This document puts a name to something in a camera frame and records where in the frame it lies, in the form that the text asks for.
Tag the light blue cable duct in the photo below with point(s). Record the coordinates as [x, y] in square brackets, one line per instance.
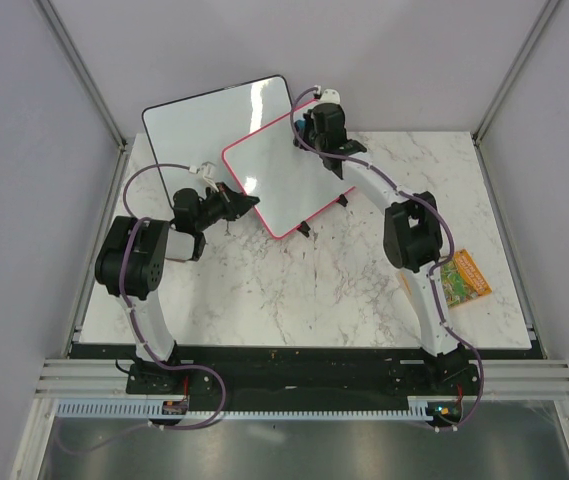
[156, 410]

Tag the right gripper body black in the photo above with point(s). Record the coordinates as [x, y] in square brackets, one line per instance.
[309, 134]

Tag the pink framed whiteboard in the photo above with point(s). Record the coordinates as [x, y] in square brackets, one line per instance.
[292, 184]

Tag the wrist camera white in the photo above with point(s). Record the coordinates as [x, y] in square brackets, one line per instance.
[327, 95]
[206, 172]

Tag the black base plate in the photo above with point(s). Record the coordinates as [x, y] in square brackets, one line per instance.
[258, 371]

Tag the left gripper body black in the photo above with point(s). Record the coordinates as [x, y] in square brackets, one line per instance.
[215, 209]

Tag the aluminium rail frame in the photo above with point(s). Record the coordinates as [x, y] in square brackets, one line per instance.
[89, 375]

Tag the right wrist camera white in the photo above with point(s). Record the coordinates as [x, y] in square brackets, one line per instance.
[327, 95]

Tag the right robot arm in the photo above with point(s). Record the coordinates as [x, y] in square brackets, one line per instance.
[414, 234]

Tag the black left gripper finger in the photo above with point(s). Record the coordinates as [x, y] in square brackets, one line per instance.
[225, 191]
[239, 204]

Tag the black framed whiteboard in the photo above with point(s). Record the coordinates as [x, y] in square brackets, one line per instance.
[194, 130]

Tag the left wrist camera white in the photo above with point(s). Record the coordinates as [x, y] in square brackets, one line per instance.
[206, 172]

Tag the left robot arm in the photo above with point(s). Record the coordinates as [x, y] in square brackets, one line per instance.
[131, 261]

